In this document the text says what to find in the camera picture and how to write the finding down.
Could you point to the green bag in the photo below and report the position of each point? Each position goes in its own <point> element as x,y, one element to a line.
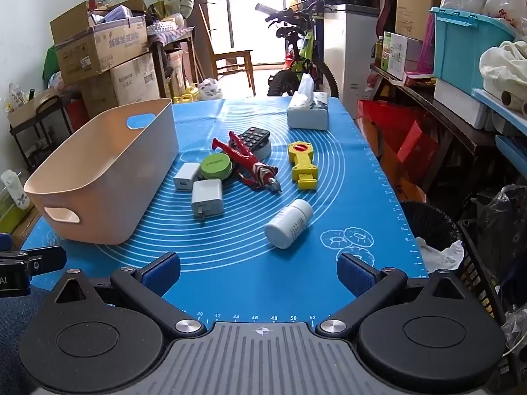
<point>50,63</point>

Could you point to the red bucket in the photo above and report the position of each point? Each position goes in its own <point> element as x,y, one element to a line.
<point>289,58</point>

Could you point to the blue silicone baking mat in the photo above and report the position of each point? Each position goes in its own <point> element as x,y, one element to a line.
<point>247,263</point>

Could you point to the open cardboard box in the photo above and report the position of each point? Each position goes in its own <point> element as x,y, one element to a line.
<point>103,47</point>

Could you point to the clear plastic bag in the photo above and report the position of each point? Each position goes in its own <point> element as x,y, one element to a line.
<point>506,222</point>

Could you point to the yellow red toy tool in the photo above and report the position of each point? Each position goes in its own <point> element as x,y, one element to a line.
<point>302,168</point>

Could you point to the white tape roll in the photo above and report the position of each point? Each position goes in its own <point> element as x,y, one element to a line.
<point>265,151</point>

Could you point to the dark blue fabric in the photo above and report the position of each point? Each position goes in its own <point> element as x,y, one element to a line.
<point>16,325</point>

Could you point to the red container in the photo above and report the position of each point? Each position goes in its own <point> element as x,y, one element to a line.
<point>77,115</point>

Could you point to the green round tin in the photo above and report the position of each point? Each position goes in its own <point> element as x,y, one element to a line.
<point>215,165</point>

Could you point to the black remote control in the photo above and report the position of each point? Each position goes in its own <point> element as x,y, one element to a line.
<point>253,136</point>

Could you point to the white cloth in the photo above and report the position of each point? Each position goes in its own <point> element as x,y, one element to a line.
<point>502,70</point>

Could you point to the black green bicycle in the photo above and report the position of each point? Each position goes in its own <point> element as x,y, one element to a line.
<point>302,49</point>

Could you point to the large white charger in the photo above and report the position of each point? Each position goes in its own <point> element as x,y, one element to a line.
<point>207,199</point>

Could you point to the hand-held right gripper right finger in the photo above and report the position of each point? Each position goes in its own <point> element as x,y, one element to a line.
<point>354,275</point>

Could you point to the tall cardboard box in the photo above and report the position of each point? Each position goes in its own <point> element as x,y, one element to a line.
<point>420,0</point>

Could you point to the black trash basket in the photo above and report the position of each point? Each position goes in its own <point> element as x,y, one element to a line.
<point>428,222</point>

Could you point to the green box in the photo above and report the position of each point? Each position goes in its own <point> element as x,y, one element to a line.
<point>10,218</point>

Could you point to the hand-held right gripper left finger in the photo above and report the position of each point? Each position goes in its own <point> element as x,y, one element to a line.
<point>162,273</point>

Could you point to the black plastic crate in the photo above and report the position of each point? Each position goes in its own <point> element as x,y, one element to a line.
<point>481,279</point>

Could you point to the black metal cart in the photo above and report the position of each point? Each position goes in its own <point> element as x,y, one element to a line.
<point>37,131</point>

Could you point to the green white carton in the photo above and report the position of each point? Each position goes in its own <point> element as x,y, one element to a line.
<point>399,55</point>

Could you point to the flat cardboard box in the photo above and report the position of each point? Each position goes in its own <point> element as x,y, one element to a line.
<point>26,226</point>

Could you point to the turquoise storage bin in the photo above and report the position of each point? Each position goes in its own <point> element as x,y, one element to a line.
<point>465,49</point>

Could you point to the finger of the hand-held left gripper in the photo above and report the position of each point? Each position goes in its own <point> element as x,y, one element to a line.
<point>45,260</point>

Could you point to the white foam box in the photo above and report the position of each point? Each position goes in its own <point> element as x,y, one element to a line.
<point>457,103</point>

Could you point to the dark wooden shelf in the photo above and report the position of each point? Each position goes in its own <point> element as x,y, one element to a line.
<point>444,123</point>

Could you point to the white pill bottle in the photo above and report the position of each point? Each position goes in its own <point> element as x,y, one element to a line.
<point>288,224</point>

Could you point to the light blue shelf boards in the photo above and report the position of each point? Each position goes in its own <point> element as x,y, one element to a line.
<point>506,107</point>

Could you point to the white tissue box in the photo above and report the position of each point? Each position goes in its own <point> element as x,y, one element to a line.
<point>306,117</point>

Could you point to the white plastic bag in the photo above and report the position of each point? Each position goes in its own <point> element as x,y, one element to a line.
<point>210,88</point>

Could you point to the dark wooden table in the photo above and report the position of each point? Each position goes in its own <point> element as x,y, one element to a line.
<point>173,39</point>

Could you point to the yellow oil jug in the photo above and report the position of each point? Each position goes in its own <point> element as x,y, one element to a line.
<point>185,98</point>

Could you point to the wooden chair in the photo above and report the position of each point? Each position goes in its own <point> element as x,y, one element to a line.
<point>232,55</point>

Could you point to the red silver action figure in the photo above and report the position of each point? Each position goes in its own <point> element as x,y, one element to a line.
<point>259,173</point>

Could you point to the pink package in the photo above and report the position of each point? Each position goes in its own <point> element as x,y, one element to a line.
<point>427,49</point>

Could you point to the beige plastic storage bin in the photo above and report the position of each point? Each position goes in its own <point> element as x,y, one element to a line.
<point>123,164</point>

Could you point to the red bags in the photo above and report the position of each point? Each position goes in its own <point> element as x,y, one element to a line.
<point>395,140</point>

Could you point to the small white charger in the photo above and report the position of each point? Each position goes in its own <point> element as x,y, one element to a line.
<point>186,176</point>

